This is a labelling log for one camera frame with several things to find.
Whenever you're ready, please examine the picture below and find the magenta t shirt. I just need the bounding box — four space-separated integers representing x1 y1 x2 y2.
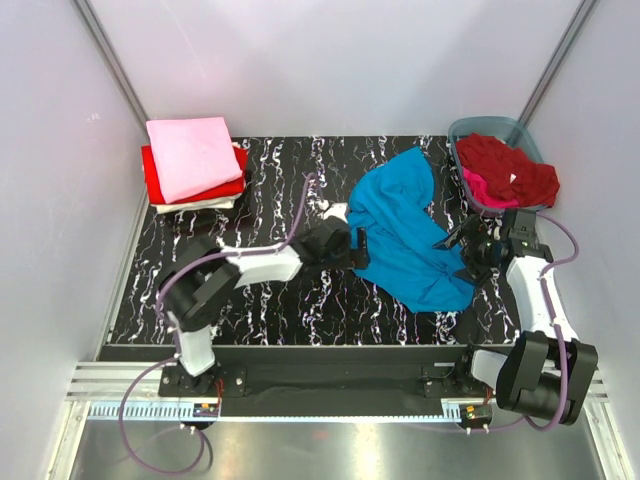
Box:
463 168 519 209

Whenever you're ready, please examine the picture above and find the dark red t shirt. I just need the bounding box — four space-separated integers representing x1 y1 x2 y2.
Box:
455 133 560 207

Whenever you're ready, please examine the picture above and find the folded pink t shirt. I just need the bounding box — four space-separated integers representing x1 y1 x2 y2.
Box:
146 117 243 203

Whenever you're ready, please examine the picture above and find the folded cream t shirt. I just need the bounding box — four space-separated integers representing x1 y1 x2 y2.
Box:
152 194 241 214

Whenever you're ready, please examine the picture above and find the folded red t shirt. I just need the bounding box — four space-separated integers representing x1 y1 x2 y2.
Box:
141 145 248 206

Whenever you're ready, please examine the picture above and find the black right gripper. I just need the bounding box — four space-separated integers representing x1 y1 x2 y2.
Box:
431 215 500 289

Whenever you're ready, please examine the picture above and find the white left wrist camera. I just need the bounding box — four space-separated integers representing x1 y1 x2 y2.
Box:
322 203 349 222

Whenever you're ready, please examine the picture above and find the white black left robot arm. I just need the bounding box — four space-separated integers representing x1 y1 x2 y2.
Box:
156 215 370 396

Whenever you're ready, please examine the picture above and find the blue t shirt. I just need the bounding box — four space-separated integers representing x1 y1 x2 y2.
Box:
347 147 474 313

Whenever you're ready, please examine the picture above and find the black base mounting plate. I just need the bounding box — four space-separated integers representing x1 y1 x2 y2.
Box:
97 343 521 419

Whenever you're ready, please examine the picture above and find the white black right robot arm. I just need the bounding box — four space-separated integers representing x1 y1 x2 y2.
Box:
434 209 598 431

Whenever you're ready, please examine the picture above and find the translucent blue plastic basket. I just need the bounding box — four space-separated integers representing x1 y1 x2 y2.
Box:
448 116 549 217

